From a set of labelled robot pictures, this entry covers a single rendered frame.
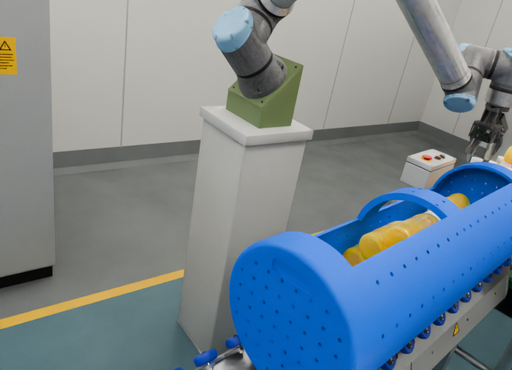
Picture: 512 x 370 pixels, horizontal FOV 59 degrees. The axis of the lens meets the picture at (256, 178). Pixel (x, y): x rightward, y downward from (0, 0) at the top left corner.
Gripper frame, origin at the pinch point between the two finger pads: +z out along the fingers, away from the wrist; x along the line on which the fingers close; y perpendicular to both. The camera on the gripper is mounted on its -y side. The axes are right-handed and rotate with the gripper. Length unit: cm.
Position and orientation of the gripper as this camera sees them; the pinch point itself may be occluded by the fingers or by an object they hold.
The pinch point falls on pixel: (477, 161)
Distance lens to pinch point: 170.4
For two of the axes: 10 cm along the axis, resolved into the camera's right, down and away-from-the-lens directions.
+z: -1.7, 8.9, 4.2
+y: -7.2, 1.7, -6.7
